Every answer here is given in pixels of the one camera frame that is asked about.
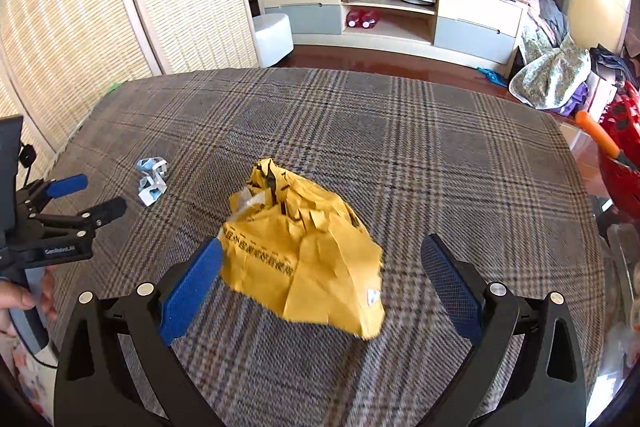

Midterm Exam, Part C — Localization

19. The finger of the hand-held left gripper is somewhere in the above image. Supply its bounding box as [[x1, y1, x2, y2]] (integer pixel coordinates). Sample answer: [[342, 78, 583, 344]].
[[37, 197, 128, 234], [42, 174, 89, 198]]

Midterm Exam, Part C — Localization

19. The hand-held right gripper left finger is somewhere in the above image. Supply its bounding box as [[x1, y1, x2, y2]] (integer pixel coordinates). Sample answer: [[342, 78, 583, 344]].
[[54, 238, 227, 427]]

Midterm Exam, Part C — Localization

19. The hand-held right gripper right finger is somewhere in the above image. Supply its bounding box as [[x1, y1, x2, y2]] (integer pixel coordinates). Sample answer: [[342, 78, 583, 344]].
[[421, 233, 587, 427]]

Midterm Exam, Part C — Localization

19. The blue white wrapper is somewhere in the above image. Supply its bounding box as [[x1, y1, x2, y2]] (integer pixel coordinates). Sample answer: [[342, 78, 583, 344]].
[[136, 155, 170, 208]]

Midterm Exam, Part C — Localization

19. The yellow envelope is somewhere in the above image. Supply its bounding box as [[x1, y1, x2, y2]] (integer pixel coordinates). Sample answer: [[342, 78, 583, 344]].
[[220, 158, 387, 341]]

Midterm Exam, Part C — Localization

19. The person's left hand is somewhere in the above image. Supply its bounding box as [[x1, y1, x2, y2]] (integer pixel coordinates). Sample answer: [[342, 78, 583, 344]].
[[0, 271, 59, 338]]

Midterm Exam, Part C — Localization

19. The grey plaid tablecloth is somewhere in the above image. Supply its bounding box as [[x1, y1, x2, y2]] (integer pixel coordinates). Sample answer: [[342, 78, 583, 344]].
[[47, 67, 608, 427]]

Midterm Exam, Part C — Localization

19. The woven folding screen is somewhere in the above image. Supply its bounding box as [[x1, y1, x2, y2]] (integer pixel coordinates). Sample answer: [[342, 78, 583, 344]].
[[0, 0, 261, 168]]

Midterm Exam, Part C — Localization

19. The red perforated basket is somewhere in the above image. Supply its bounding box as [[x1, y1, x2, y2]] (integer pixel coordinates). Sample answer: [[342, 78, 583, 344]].
[[597, 79, 640, 215]]

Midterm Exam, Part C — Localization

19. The blue item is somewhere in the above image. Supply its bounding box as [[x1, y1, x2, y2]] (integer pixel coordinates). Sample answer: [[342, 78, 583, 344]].
[[476, 67, 508, 86]]

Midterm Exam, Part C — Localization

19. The green floral cloth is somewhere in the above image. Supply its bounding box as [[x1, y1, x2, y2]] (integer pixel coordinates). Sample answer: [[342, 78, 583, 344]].
[[509, 29, 592, 110]]

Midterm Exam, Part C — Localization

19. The white round stool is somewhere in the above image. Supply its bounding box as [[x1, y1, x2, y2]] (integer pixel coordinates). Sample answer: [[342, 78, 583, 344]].
[[251, 13, 295, 68]]

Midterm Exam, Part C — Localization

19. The dark folded clothing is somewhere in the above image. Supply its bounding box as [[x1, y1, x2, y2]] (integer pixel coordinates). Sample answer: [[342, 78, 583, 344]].
[[590, 44, 640, 82]]

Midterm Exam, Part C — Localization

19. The pile of grey clothes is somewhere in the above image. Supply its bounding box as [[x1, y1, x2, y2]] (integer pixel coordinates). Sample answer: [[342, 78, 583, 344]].
[[515, 0, 571, 48]]

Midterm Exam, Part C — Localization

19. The orange handled tool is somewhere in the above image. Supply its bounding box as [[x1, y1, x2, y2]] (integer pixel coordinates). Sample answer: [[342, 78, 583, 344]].
[[575, 110, 640, 172]]

